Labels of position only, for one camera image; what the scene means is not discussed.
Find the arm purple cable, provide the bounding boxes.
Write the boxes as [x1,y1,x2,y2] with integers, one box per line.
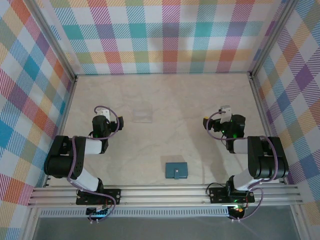
[207,109,280,223]
[66,104,120,225]

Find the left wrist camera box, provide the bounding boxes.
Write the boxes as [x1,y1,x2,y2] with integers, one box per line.
[95,106,111,120]

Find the right controller circuit board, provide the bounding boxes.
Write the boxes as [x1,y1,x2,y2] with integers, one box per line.
[229,203,247,218]

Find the teal leather card holder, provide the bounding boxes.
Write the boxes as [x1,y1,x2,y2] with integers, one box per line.
[164,161,188,180]

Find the aluminium table side rail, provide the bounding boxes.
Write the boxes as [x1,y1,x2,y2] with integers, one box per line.
[43,74,78,188]
[248,72,287,185]

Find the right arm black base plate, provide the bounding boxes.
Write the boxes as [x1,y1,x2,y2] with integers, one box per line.
[208,186,256,204]

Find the left controller circuit board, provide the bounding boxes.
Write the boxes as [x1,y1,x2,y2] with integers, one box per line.
[86,206,111,217]

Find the aluminium frame leg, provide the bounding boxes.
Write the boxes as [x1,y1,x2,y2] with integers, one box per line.
[291,204,311,240]
[21,207,41,240]

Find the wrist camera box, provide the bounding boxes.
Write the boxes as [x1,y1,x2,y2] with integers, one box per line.
[95,106,111,120]
[219,105,232,124]

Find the aluminium corner frame post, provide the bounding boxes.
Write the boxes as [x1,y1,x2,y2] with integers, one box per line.
[26,0,78,81]
[249,0,301,76]

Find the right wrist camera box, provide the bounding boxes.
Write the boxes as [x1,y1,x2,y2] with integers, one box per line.
[219,105,232,124]

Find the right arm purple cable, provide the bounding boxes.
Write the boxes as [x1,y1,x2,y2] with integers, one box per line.
[207,109,280,223]

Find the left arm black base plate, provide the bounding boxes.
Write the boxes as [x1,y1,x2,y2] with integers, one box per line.
[75,188,122,206]

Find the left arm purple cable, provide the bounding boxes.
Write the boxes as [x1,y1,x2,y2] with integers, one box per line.
[66,104,120,225]

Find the aluminium mounting rail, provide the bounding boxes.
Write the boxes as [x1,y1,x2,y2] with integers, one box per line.
[26,184,305,208]

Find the controller circuit board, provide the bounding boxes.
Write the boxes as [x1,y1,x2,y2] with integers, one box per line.
[229,203,247,218]
[86,206,111,217]

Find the grey slotted cable duct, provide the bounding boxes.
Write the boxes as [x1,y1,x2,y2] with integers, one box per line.
[38,208,231,218]

